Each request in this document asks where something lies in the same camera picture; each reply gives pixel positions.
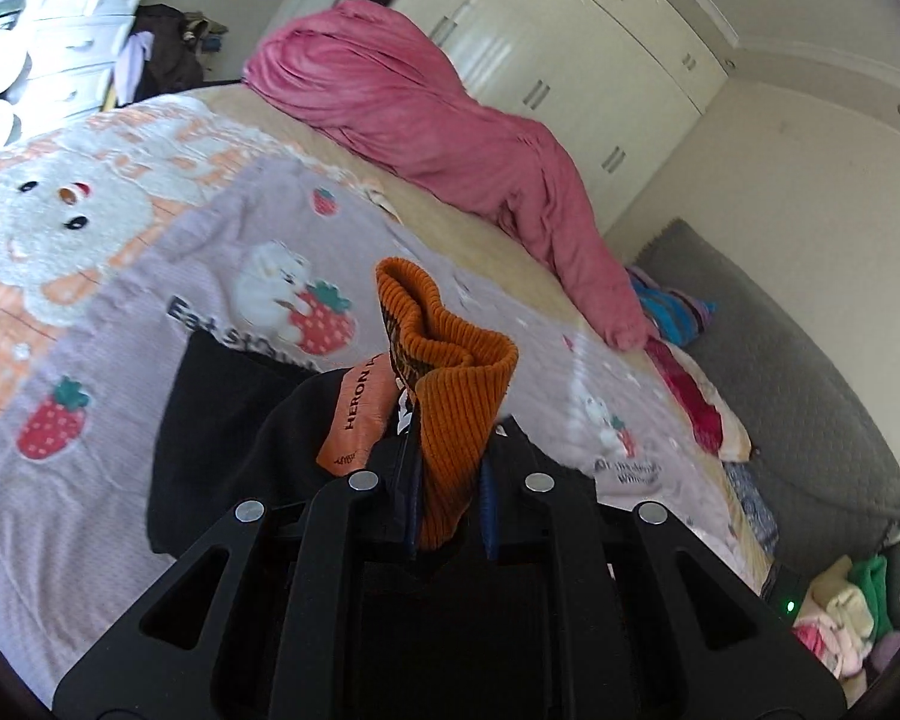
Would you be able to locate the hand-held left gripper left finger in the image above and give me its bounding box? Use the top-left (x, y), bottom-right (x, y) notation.
top-left (51, 431), bottom-right (425, 720)

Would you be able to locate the orange white plush bear blanket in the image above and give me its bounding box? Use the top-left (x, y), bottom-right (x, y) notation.
top-left (0, 101), bottom-right (380, 406)

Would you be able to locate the dark clothes pile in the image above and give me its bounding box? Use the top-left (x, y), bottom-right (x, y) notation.
top-left (112, 4), bottom-right (230, 107)

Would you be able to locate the pile of colourful clothes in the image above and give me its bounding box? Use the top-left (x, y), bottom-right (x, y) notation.
top-left (791, 551), bottom-right (900, 700)

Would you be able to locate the blue striped cloth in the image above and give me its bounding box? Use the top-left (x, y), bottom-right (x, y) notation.
top-left (626, 266), bottom-right (721, 347)

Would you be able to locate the blue patterned cloth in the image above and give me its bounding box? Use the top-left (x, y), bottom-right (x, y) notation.
top-left (724, 461), bottom-right (781, 563)

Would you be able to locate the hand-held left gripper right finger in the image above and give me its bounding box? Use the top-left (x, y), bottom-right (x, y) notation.
top-left (480, 456), bottom-right (850, 720)

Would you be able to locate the black cloth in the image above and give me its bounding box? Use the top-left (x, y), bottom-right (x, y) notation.
top-left (148, 330), bottom-right (323, 560)

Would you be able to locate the pink blanket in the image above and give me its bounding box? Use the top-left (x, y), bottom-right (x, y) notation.
top-left (244, 0), bottom-right (657, 350)

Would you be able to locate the beige bed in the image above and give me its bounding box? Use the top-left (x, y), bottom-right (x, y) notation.
top-left (172, 82), bottom-right (650, 338)

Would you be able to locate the grey quilted mat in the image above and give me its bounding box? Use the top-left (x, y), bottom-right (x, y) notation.
top-left (630, 217), bottom-right (900, 563)

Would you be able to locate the white chest of drawers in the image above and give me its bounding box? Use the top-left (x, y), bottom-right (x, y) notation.
top-left (4, 0), bottom-right (160, 128)

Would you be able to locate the lilac strawberry bear printed blanket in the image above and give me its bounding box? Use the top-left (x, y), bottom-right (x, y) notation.
top-left (0, 157), bottom-right (766, 706)

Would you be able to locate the white wardrobe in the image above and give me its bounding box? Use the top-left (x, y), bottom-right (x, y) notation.
top-left (390, 0), bottom-right (737, 241)

